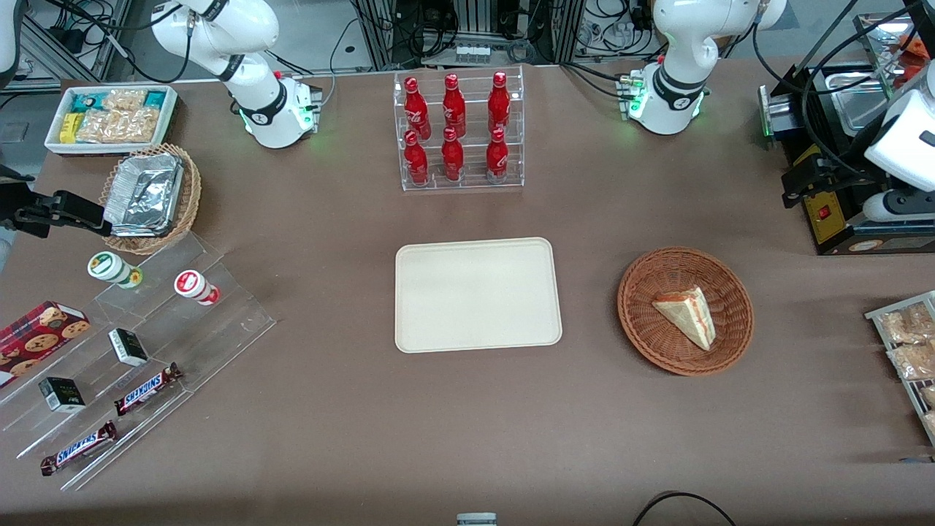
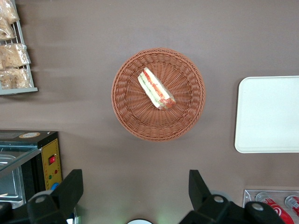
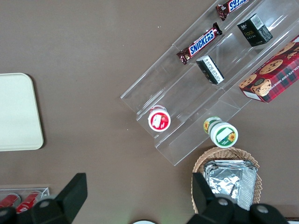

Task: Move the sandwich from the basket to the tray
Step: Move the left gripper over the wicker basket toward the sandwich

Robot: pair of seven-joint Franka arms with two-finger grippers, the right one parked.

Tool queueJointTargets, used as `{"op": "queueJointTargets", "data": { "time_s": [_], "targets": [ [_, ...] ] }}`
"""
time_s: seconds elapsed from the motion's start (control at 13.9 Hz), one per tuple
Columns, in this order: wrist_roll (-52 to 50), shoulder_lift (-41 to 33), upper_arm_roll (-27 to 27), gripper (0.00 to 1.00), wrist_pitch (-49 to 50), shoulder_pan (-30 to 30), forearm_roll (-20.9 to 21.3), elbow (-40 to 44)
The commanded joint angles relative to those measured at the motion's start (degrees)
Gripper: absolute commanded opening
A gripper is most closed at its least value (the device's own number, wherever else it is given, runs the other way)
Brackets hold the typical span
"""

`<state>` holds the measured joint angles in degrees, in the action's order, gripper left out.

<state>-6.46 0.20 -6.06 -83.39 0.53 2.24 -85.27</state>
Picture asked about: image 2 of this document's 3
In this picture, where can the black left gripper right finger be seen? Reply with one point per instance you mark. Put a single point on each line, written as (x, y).
(210, 205)

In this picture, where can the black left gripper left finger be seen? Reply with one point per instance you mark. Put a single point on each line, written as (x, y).
(63, 196)

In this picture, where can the triangle sandwich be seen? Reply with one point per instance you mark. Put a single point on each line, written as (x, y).
(155, 90)

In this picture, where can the white rectangular plastic tray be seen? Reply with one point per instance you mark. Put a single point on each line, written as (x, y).
(268, 114)

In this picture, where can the brown round wicker basket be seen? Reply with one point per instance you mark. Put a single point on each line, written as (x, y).
(130, 98)

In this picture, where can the clear acrylic can holder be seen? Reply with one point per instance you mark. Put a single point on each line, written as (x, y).
(248, 196)

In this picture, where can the black yellow food warmer cabinet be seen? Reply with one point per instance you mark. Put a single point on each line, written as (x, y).
(50, 149)

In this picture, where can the steel pan in warmer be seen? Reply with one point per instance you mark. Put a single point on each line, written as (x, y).
(10, 182)

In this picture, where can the red soda can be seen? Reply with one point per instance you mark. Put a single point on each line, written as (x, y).
(293, 204)
(279, 210)

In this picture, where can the white round cup rim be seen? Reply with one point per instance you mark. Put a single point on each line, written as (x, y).
(139, 221)

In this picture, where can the clear bagged snack pack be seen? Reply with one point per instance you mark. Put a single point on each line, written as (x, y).
(5, 30)
(8, 10)
(14, 78)
(12, 54)

